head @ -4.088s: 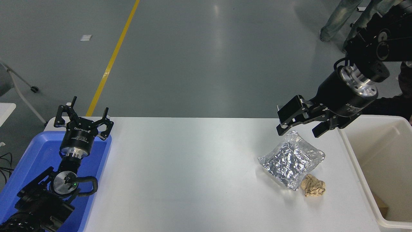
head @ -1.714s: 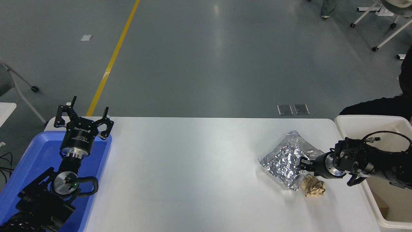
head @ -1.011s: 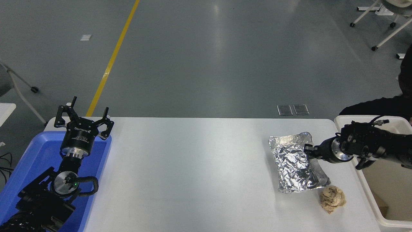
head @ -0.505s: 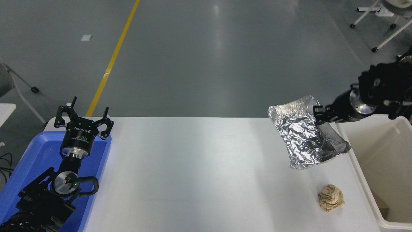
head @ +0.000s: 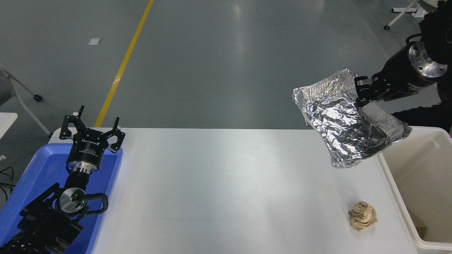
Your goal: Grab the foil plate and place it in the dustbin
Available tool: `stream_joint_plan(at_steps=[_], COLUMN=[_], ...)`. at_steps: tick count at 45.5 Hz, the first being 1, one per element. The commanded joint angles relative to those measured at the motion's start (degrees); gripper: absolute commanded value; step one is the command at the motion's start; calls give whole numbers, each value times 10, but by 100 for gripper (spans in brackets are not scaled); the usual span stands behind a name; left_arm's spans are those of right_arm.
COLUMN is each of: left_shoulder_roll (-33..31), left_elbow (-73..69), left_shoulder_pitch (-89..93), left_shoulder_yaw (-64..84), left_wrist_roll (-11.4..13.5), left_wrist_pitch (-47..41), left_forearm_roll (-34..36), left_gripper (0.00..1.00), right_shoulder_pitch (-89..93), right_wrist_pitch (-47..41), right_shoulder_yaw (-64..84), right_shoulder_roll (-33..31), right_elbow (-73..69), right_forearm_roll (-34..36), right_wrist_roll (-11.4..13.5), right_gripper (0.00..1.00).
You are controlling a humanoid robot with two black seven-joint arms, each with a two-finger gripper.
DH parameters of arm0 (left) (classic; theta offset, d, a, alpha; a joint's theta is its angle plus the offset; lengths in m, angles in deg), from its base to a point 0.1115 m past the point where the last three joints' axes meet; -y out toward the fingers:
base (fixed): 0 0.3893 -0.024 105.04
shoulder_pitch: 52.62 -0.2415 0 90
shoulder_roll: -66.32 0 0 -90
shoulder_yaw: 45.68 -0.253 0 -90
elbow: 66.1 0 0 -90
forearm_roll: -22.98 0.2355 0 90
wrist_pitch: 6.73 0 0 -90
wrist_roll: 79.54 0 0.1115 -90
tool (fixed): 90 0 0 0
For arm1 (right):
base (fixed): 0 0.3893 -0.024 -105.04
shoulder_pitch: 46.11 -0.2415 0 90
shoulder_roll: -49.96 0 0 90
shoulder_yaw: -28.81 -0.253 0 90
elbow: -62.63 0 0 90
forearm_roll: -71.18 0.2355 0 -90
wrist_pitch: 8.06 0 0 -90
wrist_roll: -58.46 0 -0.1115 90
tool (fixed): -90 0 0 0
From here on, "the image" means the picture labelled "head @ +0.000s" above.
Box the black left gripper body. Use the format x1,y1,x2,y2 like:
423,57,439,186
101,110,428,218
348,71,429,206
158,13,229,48
66,133,111,166

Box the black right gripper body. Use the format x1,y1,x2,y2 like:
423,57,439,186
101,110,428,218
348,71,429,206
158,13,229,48
383,45,438,100

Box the silver foil plate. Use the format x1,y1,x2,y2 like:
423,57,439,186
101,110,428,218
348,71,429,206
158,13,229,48
292,68,412,169

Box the person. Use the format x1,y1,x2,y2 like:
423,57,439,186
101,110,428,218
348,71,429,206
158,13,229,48
390,72,452,134

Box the blue plastic tray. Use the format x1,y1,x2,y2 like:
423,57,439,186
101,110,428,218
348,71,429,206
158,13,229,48
0,143,123,254

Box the grey wheeled chair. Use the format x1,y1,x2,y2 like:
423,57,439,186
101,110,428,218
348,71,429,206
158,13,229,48
0,65,53,139

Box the small white side table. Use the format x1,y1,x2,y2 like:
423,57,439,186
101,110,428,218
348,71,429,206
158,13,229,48
0,112,18,140

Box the large pale plastic bin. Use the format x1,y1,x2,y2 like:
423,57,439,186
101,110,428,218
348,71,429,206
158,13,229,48
377,126,452,251

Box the crumpled tan paper ball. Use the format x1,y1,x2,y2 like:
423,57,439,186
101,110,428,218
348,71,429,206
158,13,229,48
348,201,378,232

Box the black floor cables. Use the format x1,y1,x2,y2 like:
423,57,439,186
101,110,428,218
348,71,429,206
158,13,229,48
0,167,14,201

